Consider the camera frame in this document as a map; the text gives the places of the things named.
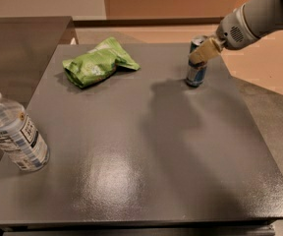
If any clear plastic water bottle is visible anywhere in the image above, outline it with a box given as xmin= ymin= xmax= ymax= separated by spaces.
xmin=0 ymin=92 xmax=50 ymax=171

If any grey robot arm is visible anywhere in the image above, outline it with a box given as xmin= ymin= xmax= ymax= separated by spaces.
xmin=189 ymin=0 xmax=283 ymax=65

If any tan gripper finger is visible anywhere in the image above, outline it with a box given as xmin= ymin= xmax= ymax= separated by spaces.
xmin=189 ymin=36 xmax=223 ymax=65

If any blue silver redbull can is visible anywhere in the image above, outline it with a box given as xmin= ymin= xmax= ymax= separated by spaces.
xmin=186 ymin=35 xmax=207 ymax=88

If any green chip bag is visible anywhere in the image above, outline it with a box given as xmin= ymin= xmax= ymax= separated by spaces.
xmin=62 ymin=37 xmax=141 ymax=89

